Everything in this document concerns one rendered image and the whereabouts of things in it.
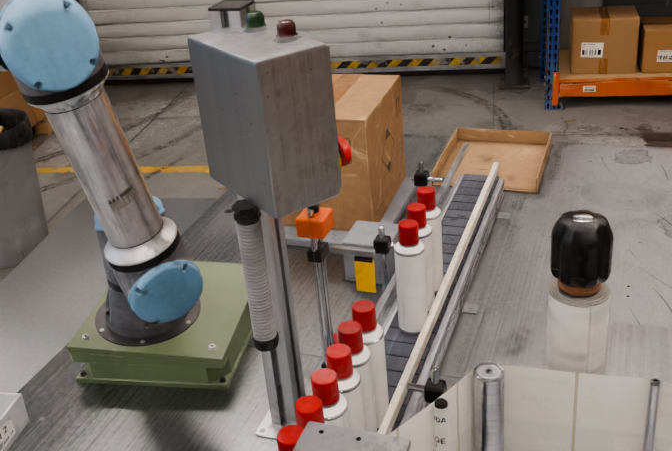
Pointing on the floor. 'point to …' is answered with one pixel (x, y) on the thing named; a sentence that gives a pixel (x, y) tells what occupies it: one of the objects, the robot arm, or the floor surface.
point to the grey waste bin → (20, 206)
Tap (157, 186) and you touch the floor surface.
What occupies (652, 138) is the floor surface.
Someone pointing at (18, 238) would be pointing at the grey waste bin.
